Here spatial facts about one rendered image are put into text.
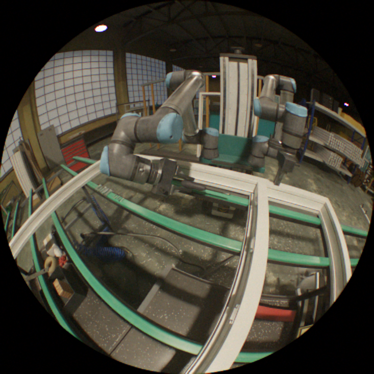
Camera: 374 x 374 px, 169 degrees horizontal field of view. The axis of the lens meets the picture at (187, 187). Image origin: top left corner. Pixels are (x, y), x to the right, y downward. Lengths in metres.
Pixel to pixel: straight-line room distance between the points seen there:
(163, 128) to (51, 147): 6.94
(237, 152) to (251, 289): 1.22
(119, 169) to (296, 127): 0.60
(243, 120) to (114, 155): 1.19
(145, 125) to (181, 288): 0.66
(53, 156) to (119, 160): 6.84
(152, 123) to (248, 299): 0.48
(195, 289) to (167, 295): 0.13
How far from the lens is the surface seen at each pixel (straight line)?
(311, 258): 0.57
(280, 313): 0.74
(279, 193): 0.64
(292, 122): 0.51
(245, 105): 1.35
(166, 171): 0.45
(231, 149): 1.33
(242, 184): 0.60
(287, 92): 1.14
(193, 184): 0.50
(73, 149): 3.67
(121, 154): 0.40
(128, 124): 0.42
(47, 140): 7.14
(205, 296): 0.65
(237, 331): 0.32
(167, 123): 0.34
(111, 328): 0.77
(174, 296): 0.65
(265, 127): 4.12
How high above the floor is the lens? 1.23
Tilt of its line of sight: 38 degrees down
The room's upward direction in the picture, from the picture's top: 3 degrees counter-clockwise
